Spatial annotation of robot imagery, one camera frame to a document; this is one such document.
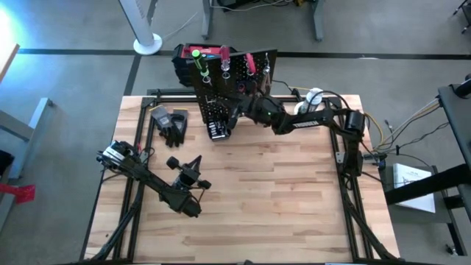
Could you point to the red black tool bag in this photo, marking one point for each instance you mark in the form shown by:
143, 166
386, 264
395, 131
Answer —
184, 64

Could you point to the white tape roll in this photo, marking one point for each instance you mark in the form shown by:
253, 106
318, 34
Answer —
297, 109

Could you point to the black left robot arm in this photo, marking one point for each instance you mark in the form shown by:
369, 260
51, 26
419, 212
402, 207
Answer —
147, 176

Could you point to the black chair base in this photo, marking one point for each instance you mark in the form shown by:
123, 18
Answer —
464, 14

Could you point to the silver multi-slot rack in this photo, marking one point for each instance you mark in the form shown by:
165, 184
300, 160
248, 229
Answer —
211, 99

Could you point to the grey side table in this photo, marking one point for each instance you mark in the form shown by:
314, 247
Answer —
412, 219

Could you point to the black aluminium extrusion frame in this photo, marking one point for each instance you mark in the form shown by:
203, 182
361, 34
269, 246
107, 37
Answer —
147, 101

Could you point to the black metal stand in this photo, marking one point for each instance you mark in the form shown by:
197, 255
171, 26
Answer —
456, 117

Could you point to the silver curved peg hook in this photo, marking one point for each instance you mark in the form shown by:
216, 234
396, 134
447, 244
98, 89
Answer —
266, 57

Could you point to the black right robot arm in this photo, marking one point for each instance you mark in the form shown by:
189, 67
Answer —
312, 123

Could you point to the grey metal bench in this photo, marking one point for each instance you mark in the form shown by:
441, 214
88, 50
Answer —
37, 121

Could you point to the wooden board edge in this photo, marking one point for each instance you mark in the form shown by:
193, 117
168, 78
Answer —
9, 60

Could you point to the white paper booklet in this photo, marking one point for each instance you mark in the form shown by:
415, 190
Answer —
414, 187

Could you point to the white cap plastic bottle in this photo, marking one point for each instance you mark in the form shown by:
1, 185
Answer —
313, 99

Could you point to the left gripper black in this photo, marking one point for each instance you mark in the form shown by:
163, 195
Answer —
187, 176

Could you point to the white tower fan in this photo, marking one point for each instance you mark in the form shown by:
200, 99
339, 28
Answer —
138, 22

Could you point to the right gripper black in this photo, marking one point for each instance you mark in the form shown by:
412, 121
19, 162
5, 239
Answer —
263, 110

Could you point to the grey desk leg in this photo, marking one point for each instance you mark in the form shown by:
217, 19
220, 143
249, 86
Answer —
317, 20
208, 18

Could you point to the black socket set tray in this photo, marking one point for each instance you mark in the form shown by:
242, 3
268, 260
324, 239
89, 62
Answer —
218, 130

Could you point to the black metal pegboard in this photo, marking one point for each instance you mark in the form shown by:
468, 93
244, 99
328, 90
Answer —
217, 88

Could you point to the grey black work glove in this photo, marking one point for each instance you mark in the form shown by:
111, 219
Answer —
162, 117

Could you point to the red flat object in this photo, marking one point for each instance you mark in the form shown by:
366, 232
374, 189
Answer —
22, 193

